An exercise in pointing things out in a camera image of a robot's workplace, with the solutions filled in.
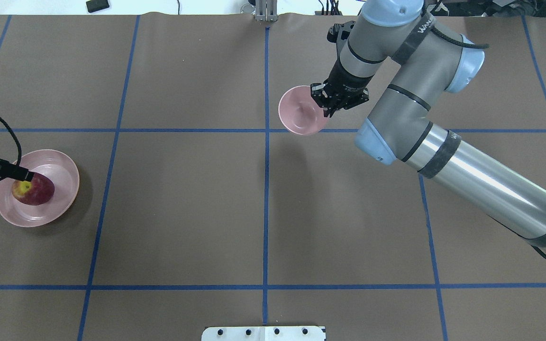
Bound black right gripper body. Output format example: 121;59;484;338
310;61;370;111

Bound pink bowl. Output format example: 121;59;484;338
278;85;329;136

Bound red yellow apple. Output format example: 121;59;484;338
11;173;55;206

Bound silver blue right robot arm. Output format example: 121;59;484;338
310;0;546;260

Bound pink plate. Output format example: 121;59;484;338
0;149;80;227

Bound small black puck device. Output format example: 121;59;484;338
85;0;110;13

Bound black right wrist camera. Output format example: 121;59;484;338
326;21;356;46

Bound aluminium frame post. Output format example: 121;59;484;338
254;0;279;22

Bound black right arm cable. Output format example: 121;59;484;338
425;5;490;50

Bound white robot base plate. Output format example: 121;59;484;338
201;325;327;341

